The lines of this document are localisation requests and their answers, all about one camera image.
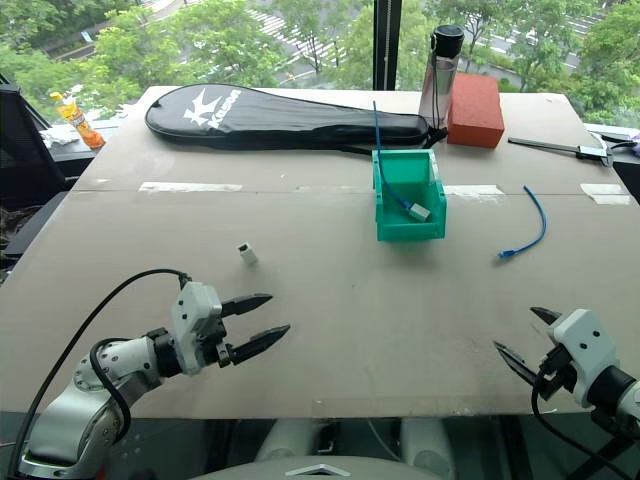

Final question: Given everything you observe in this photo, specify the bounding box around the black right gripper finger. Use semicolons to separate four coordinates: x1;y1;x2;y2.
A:
492;340;545;390
529;306;564;342

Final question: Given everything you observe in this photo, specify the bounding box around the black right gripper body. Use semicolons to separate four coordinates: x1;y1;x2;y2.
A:
536;344;577;402

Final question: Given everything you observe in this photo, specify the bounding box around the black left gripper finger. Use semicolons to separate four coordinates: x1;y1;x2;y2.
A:
229;324;292;367
220;293;274;319

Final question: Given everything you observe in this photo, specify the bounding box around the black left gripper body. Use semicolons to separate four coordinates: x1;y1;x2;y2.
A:
194;313;237;370

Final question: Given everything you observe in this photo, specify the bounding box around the white rounded robot leg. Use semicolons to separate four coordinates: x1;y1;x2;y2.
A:
253;418;315;464
398;417;456;480

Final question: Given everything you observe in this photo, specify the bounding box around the white tape strip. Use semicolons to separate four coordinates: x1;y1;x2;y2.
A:
138;180;244;194
443;184;506;205
579;182;633;207

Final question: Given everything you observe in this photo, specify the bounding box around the silver robot torso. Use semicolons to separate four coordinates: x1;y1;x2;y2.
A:
192;454;419;480

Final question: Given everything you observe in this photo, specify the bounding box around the green plastic bin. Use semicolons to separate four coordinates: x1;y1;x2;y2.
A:
370;147;448;243

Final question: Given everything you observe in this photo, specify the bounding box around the black metal hand tool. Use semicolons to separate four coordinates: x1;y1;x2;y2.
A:
507;131;640;169

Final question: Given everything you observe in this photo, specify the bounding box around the black racket bag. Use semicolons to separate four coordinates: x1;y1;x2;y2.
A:
144;83;449;154

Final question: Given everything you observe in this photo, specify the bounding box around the red brick block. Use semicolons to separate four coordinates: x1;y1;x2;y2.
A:
445;73;506;150

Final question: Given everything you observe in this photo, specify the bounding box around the orange snack bag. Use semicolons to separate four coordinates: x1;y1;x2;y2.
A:
49;91;107;151

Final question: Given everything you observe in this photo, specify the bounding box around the crumpled white paper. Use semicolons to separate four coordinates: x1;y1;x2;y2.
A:
38;123;82;147

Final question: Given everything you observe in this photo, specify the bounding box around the clear bottle with black cap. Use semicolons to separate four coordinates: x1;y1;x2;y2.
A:
418;24;464;133

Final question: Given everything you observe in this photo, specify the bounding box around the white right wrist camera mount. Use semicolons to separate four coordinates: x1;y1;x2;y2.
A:
546;308;622;409

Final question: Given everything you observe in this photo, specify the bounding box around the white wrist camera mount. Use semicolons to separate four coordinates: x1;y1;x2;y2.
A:
546;308;622;409
171;281;224;376

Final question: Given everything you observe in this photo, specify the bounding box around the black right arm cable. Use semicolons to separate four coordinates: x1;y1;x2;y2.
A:
530;367;632;480

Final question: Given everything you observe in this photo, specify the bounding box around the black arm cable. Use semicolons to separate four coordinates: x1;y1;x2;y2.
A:
7;268;194;479
530;367;632;480

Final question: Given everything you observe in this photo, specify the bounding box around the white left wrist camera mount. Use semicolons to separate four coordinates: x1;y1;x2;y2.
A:
171;281;224;376

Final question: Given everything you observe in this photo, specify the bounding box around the blue cable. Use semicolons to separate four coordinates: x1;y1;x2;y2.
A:
371;99;416;211
495;184;549;261

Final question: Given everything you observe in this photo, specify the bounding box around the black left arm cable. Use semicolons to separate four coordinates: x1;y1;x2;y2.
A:
7;268;194;479

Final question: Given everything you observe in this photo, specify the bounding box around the dark window frame post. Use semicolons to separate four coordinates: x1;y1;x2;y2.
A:
372;0;402;92

